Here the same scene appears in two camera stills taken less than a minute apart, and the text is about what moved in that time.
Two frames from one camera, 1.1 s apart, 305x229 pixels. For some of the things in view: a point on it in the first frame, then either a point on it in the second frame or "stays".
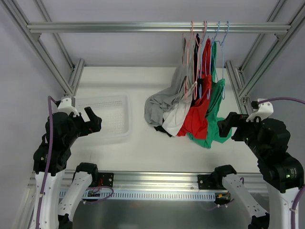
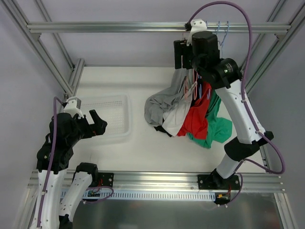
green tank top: (217, 127) stays
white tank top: (174, 118) stays
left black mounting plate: (106, 179) stays
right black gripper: (237, 127) -> (182, 54)
